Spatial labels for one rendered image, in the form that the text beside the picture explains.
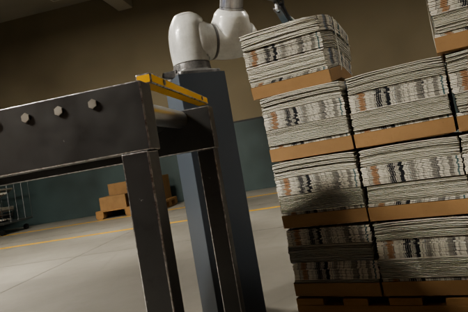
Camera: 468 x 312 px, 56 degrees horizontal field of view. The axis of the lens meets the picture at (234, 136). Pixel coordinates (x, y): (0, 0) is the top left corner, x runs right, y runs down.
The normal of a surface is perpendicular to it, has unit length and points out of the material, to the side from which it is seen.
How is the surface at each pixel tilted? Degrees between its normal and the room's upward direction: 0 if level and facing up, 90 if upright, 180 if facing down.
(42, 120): 90
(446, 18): 90
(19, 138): 90
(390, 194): 90
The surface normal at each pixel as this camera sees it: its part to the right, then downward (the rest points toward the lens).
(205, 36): 0.47, -0.11
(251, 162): -0.18, -0.02
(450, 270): -0.46, 0.04
